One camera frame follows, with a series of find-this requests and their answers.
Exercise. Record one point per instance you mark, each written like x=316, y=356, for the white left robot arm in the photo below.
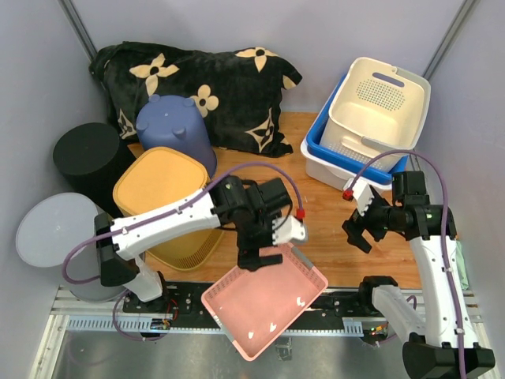
x=254, y=210

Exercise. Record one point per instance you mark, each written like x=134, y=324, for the blue rimmed white tub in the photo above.
x=335, y=169

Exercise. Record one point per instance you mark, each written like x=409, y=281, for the black floral pillow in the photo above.
x=238, y=93

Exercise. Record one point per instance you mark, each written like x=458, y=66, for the right aluminium frame rail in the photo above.
x=460, y=19

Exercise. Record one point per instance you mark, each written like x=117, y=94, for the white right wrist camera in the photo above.
x=359, y=191

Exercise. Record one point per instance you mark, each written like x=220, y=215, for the green cloth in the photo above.
x=461, y=265

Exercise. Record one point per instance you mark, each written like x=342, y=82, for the black large bucket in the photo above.
x=92, y=158

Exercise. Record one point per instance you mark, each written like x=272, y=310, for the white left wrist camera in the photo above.
x=288, y=229

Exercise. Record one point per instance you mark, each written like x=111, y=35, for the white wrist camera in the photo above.
x=288, y=229
x=359, y=191

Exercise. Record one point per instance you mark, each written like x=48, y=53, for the beige perforated basket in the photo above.
x=377, y=108

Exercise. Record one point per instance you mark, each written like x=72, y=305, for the yellow slatted basket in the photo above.
x=158, y=177

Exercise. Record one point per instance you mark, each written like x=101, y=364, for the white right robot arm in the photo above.
x=442, y=342

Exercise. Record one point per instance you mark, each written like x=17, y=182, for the blue bucket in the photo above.
x=175, y=122

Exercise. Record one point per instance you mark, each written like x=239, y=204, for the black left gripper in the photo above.
x=248, y=251

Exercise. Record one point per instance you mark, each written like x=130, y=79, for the black mounting rail plate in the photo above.
x=183, y=303

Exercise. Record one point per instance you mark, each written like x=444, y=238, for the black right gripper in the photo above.
x=354, y=230

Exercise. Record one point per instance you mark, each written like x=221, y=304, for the pink small tray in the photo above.
x=254, y=308

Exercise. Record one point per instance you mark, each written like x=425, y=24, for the aluminium frame rail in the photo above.
x=460, y=19
x=75, y=20

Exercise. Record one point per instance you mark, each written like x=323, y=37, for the grey bucket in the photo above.
x=51, y=230

